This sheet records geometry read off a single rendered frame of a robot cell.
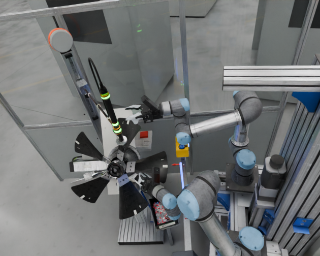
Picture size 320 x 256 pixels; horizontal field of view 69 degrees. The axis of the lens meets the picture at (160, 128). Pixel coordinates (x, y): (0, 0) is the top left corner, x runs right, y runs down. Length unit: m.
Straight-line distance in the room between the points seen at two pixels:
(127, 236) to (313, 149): 2.09
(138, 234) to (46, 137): 1.40
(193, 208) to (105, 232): 1.94
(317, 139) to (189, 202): 0.51
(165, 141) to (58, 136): 1.13
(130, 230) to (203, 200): 1.73
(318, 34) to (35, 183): 4.01
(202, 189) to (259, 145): 1.77
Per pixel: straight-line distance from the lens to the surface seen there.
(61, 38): 1.82
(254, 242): 1.33
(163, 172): 1.62
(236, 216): 1.72
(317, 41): 3.58
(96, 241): 2.84
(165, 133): 2.41
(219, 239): 1.17
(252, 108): 1.29
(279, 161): 1.21
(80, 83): 1.89
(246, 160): 1.57
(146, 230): 2.66
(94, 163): 1.86
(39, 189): 3.53
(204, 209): 1.04
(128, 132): 1.61
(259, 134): 2.59
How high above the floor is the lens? 2.49
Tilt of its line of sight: 44 degrees down
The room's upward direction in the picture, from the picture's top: 10 degrees counter-clockwise
